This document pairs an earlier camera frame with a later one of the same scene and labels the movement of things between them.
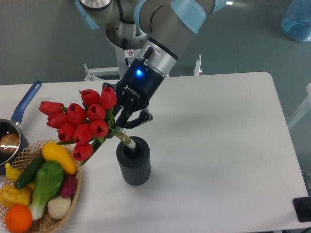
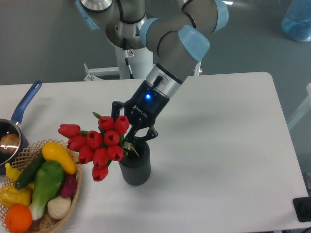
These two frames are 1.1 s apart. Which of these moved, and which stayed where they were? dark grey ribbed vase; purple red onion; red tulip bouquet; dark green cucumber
Moved: red tulip bouquet
Stayed: purple red onion; dark grey ribbed vase; dark green cucumber
